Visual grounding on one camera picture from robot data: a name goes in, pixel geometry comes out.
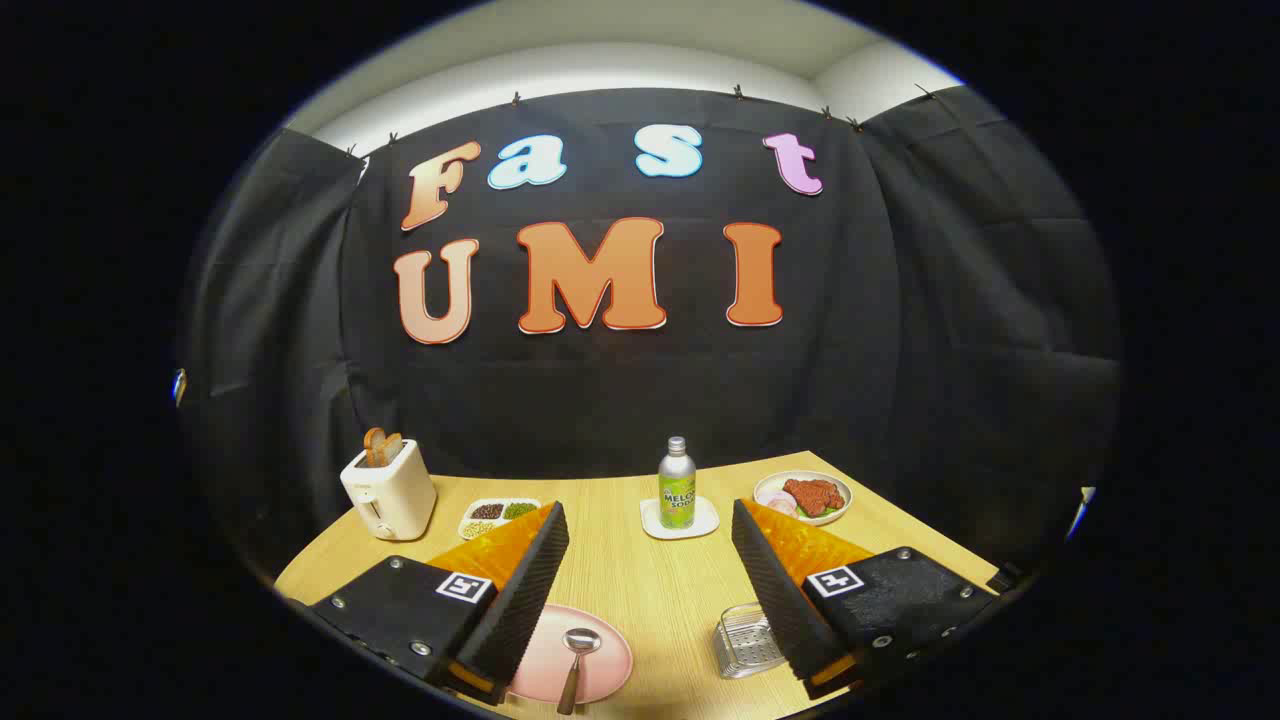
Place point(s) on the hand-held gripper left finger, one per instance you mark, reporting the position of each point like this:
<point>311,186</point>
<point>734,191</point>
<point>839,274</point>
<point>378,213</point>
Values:
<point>520,590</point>

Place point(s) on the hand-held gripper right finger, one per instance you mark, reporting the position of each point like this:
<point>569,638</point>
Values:
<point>775,590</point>

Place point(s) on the metal spoon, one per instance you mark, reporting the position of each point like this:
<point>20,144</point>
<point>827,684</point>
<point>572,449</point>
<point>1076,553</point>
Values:
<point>579,642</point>

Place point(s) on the white divided tray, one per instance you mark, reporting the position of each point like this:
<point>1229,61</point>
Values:
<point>500,522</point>

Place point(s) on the pile of yellow beans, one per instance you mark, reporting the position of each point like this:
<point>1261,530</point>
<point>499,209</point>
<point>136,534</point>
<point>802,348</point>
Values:
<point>477,529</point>

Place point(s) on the pile of green beans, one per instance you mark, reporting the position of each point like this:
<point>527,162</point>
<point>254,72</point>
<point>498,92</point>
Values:
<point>519,510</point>

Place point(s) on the pile of dark beans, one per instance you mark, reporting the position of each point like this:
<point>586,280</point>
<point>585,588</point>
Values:
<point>487,511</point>

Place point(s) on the pink ham slices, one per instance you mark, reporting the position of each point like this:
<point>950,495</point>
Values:
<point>778,501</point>

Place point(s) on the white square coaster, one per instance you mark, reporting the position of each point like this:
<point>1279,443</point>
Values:
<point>705,522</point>

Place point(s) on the red meat piece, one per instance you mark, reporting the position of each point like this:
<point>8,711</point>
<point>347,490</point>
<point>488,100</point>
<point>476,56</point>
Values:
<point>812,496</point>

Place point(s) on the pink plate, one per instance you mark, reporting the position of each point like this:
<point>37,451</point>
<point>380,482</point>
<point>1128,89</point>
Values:
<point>610,665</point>

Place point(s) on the white food bowl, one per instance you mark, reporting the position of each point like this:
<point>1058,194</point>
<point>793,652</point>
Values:
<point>840,492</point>

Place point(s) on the green soda bottle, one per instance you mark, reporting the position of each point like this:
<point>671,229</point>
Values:
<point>677,490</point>

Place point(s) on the cream toaster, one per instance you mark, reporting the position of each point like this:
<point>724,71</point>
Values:
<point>392,495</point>

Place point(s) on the brown toast slices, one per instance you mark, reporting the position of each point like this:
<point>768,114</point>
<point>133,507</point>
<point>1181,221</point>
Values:
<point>380,447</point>

